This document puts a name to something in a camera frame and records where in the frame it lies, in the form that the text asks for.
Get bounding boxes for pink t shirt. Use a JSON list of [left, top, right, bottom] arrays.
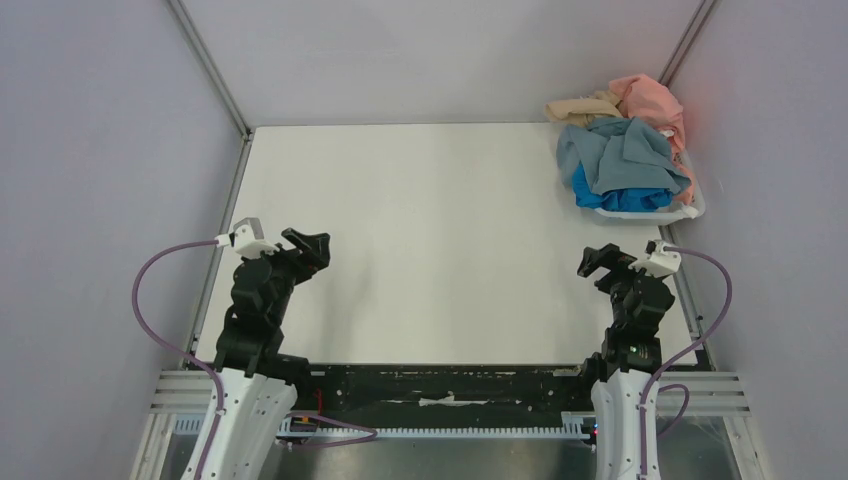
[[608, 74, 696, 205]]

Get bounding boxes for bright blue t shirt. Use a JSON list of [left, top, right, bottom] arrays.
[[571, 164, 673, 213]]

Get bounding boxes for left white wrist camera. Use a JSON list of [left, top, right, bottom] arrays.
[[215, 217, 279, 259]]

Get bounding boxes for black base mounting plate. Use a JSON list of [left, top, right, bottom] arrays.
[[274, 361, 610, 429]]

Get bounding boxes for aluminium frame rail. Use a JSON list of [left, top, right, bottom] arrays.
[[151, 370, 752, 418]]

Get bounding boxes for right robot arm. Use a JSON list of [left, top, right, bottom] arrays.
[[577, 240, 680, 479]]

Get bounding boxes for white slotted cable duct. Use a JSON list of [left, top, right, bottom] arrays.
[[173, 413, 591, 440]]

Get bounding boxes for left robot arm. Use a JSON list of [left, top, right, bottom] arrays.
[[183, 225, 331, 479]]

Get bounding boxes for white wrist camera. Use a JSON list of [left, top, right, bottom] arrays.
[[215, 217, 279, 259], [629, 240, 681, 279]]

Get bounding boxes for grey-blue t shirt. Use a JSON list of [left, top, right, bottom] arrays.
[[556, 118, 692, 195]]

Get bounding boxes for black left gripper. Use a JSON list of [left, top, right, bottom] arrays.
[[245, 227, 330, 322]]

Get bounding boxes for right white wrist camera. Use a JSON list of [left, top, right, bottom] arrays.
[[629, 240, 681, 279]]

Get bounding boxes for beige t shirt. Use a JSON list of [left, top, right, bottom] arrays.
[[543, 90, 623, 127]]

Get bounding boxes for white laundry basket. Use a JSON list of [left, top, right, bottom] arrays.
[[582, 182, 706, 227]]

